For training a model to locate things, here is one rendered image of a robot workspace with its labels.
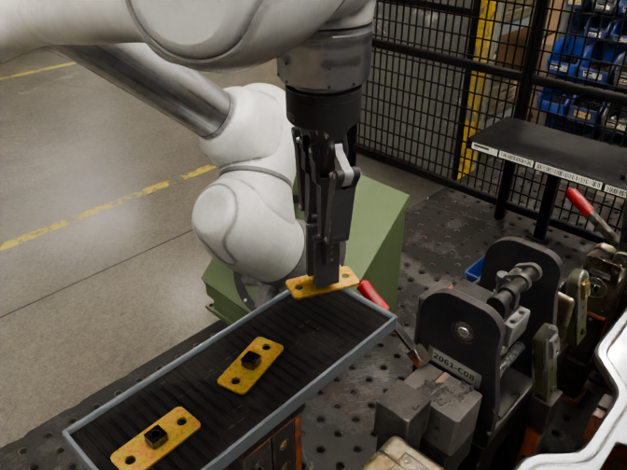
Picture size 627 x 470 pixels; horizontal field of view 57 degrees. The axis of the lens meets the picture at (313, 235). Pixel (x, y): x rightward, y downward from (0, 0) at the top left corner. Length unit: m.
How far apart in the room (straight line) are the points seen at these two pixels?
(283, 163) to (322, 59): 0.65
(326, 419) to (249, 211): 0.45
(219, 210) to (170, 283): 1.72
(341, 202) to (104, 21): 0.27
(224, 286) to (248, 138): 0.40
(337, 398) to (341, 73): 0.84
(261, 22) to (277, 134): 0.83
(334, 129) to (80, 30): 0.23
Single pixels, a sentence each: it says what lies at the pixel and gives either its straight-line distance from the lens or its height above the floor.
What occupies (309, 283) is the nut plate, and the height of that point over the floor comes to 1.22.
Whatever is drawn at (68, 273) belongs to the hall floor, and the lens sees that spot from 2.98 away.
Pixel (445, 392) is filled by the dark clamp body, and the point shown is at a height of 1.08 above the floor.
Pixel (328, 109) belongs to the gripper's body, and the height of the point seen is 1.44.
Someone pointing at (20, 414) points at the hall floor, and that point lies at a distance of 2.37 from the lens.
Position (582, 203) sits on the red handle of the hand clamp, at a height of 1.13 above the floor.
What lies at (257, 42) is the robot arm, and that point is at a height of 1.55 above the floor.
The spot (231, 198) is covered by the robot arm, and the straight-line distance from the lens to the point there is 1.07.
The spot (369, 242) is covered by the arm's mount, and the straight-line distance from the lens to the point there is 1.20.
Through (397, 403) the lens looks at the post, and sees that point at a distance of 0.72.
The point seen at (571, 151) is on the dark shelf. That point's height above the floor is 1.03.
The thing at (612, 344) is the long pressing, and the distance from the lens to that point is 1.04.
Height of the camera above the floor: 1.64
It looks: 33 degrees down
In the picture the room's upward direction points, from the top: straight up
